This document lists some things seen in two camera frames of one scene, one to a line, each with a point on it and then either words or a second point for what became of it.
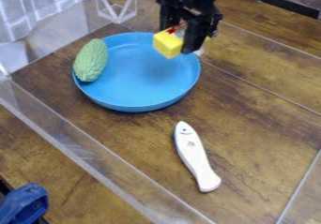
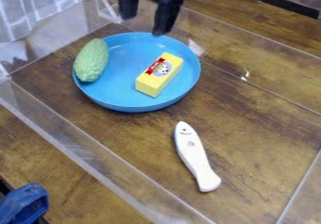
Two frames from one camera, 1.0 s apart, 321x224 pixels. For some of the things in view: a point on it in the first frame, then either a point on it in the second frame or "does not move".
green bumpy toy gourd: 90,60 does not move
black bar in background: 280,2 does not move
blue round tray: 138,80 does not move
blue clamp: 25,203 does not move
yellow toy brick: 168,43 to 153,81
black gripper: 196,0 to 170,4
